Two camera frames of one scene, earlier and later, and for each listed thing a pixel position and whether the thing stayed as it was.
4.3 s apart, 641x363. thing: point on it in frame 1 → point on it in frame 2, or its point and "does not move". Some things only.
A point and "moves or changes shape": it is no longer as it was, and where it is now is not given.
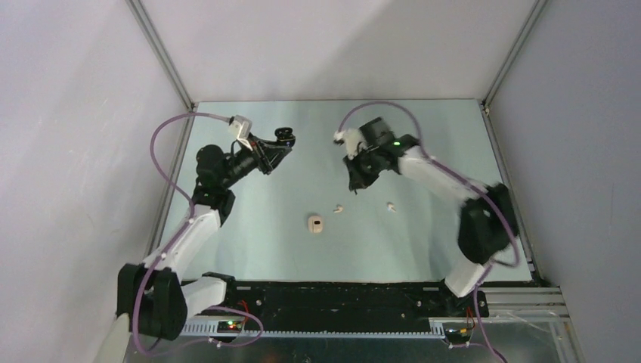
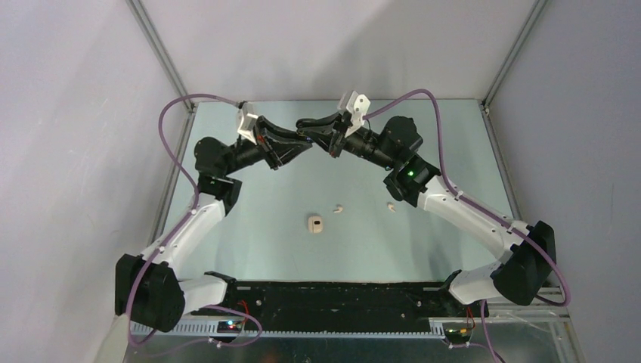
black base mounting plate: (352, 301) does not move
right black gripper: (358, 180) → (332, 140)
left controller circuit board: (229, 327) does not move
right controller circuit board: (456, 336) does not move
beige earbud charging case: (315, 224) does not move
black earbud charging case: (285, 137) moves or changes shape
